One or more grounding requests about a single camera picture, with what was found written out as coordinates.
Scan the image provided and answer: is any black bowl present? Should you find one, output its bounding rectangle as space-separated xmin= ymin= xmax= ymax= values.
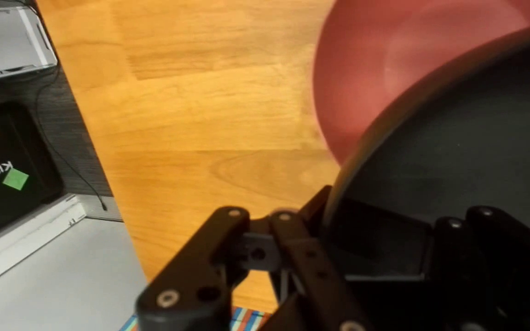
xmin=321 ymin=17 xmax=530 ymax=297

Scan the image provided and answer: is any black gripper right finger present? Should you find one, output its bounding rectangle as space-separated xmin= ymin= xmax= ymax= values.
xmin=426 ymin=205 xmax=530 ymax=331

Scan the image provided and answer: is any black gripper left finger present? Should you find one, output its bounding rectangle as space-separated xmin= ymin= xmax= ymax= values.
xmin=133 ymin=205 xmax=367 ymax=331

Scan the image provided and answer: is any black Kinova case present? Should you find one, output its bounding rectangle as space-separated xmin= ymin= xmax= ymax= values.
xmin=0 ymin=100 xmax=67 ymax=243

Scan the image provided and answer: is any grey plastic box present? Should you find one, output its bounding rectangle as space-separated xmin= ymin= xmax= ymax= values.
xmin=0 ymin=4 xmax=58 ymax=87

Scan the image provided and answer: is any thin black cable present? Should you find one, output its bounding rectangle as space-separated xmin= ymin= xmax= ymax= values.
xmin=27 ymin=72 xmax=110 ymax=214

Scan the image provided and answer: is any peach bowl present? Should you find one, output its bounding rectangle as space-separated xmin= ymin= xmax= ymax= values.
xmin=310 ymin=0 xmax=530 ymax=168

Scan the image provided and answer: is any grey flat panel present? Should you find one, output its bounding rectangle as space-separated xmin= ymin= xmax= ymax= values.
xmin=0 ymin=194 xmax=150 ymax=331

